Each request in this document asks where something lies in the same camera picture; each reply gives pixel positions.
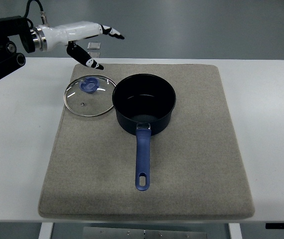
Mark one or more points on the floor outlet plate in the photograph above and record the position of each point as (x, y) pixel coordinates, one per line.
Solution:
(94, 54)
(94, 45)

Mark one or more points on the white left table leg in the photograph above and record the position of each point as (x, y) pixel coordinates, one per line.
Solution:
(46, 231)

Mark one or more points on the dark blue saucepan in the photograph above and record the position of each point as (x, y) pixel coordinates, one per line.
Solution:
(143, 104)

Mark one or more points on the white right table leg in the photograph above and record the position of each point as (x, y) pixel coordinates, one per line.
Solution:
(235, 231)

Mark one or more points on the white table leg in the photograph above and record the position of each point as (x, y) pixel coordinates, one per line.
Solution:
(235, 231)
(46, 231)

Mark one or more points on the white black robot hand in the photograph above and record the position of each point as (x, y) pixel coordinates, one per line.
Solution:
(69, 34)

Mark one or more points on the metal base plate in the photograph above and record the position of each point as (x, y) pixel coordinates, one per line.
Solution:
(117, 233)

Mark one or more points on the upper floor outlet plate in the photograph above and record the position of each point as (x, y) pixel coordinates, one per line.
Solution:
(94, 45)

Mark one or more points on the glass pot lid blue knob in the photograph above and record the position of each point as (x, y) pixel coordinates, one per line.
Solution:
(89, 95)

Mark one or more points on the black table control panel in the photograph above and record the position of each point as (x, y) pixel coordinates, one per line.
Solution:
(274, 226)

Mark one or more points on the lower floor outlet plate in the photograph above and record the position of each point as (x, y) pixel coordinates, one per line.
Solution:
(94, 54)

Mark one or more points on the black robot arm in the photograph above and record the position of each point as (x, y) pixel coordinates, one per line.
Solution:
(32, 38)

